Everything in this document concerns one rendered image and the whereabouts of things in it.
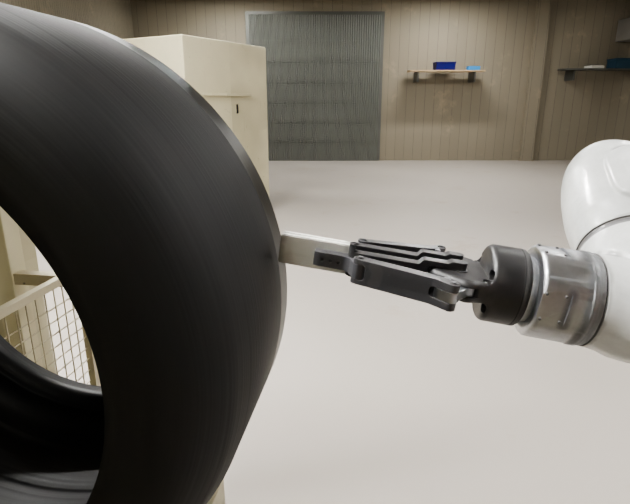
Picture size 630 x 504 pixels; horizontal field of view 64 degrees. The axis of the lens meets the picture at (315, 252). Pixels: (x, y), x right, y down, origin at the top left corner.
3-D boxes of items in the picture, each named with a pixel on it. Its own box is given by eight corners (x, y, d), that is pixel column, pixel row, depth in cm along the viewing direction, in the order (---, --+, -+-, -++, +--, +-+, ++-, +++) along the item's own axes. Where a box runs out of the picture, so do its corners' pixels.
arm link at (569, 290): (619, 269, 42) (546, 257, 43) (586, 364, 45) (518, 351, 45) (579, 240, 51) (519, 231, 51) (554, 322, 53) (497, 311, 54)
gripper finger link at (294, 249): (347, 272, 50) (346, 274, 49) (279, 260, 51) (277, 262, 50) (351, 243, 49) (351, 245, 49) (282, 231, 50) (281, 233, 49)
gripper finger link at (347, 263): (364, 270, 49) (363, 280, 46) (314, 261, 50) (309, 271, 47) (367, 256, 49) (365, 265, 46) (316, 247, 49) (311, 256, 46)
